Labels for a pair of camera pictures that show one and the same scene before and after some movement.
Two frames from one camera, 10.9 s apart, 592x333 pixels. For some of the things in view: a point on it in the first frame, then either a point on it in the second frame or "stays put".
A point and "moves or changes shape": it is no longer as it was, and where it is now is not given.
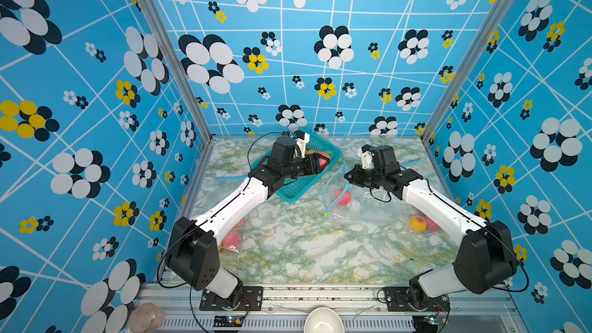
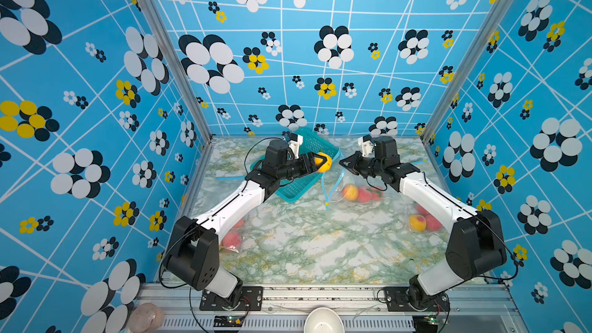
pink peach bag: x=345 y=199 -> x=365 y=196
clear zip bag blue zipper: x=237 y=243 stays put
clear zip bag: x=342 y=202 moves or changes shape
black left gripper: x=313 y=164 stays put
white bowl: x=323 y=320 stays put
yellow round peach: x=417 y=223 stays put
